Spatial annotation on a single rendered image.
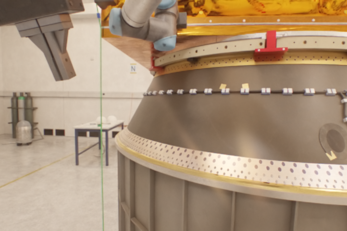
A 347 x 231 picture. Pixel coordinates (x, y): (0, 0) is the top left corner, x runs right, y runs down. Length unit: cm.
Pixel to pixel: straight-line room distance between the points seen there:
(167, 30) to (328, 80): 68
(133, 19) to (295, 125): 66
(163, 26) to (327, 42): 68
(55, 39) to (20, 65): 854
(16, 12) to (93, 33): 716
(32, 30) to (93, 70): 688
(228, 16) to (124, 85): 595
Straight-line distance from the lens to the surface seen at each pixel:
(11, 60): 922
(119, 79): 685
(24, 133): 722
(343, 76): 105
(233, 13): 103
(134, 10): 55
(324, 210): 84
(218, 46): 97
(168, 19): 68
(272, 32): 95
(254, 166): 75
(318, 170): 80
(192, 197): 84
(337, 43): 105
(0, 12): 41
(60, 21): 37
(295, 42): 97
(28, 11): 38
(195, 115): 88
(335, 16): 120
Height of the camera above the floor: 144
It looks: 4 degrees down
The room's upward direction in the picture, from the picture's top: 1 degrees clockwise
